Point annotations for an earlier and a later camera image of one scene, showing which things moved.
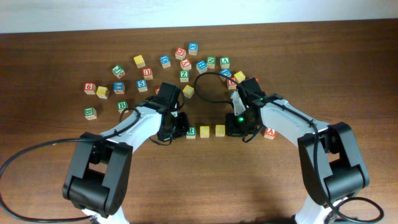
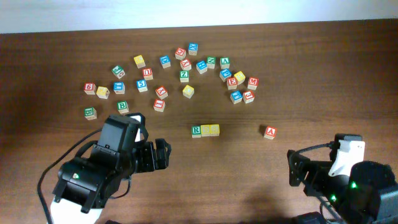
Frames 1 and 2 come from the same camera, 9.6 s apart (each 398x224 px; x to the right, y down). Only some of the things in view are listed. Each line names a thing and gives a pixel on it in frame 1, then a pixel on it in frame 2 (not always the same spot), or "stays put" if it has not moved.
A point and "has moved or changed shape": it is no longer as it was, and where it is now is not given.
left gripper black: [179, 127] -> [158, 154]
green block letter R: [191, 133] has moved or changed shape
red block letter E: [231, 84] stays put
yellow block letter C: [188, 91] stays put
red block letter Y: [186, 64] stays put
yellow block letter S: [204, 131] stays put
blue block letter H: [201, 66] stays put
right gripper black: [234, 130] -> [303, 174]
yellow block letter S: [220, 130] has moved or changed shape
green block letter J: [118, 71] stays put
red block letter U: [147, 73] stays put
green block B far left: [90, 113] stays put
